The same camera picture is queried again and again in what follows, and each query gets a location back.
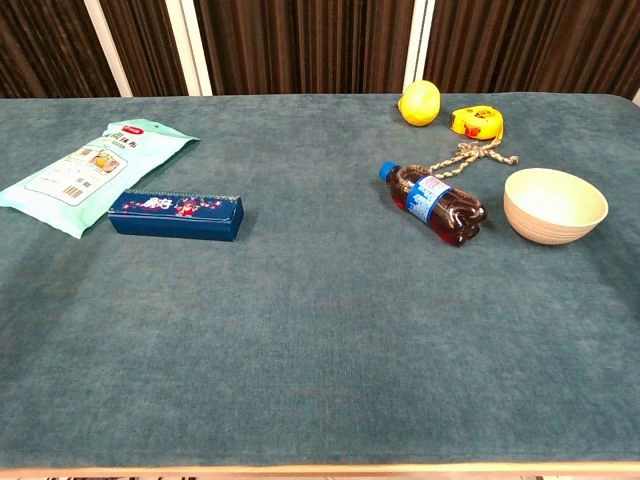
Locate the blue printed glasses case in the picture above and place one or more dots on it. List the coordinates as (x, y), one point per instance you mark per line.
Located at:
(175, 222)

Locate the teal table cloth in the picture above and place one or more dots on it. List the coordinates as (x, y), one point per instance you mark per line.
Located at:
(320, 325)

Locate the cola bottle blue label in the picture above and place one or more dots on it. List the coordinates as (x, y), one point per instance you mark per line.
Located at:
(435, 200)

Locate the yellow lemon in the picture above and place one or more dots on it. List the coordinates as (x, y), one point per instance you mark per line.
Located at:
(420, 102)

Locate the yellow tape measure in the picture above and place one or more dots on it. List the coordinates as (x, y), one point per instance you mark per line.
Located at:
(475, 121)

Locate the dark brown curtain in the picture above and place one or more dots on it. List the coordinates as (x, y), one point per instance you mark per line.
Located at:
(300, 45)

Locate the cream bowl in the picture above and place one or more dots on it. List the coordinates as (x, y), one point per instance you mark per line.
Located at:
(550, 222)

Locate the teal wipes packet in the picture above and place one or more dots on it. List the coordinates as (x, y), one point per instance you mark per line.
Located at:
(75, 165)

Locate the white frame post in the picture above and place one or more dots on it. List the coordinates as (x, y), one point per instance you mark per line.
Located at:
(419, 50)
(109, 50)
(637, 98)
(190, 50)

